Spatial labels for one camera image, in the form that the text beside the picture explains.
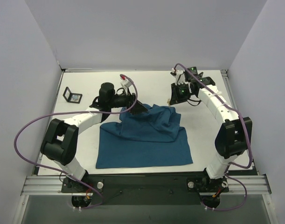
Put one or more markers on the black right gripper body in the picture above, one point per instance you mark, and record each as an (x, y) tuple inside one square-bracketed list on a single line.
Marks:
[(177, 94)]

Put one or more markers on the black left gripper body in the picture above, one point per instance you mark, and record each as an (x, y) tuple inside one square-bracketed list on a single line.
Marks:
[(133, 102)]

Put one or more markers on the blue t-shirt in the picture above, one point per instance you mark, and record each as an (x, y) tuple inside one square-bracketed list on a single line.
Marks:
[(150, 139)]

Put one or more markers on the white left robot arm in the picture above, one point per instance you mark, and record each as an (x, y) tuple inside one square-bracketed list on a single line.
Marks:
[(60, 141)]

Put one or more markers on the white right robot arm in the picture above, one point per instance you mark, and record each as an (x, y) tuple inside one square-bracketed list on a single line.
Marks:
[(234, 135)]

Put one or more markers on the left black display box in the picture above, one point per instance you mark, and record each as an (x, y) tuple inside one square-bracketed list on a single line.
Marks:
[(67, 95)]

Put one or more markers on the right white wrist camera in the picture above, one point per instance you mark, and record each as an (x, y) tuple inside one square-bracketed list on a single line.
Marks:
[(179, 76)]

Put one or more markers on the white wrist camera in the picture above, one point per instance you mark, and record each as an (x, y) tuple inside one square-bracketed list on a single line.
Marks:
[(179, 76), (126, 83)]

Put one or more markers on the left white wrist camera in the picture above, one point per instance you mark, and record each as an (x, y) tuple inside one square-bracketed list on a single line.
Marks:
[(126, 83)]

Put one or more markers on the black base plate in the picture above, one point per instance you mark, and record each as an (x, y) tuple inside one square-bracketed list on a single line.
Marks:
[(183, 188)]

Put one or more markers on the aluminium frame rail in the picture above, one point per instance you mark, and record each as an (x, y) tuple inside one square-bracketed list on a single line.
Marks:
[(42, 186)]

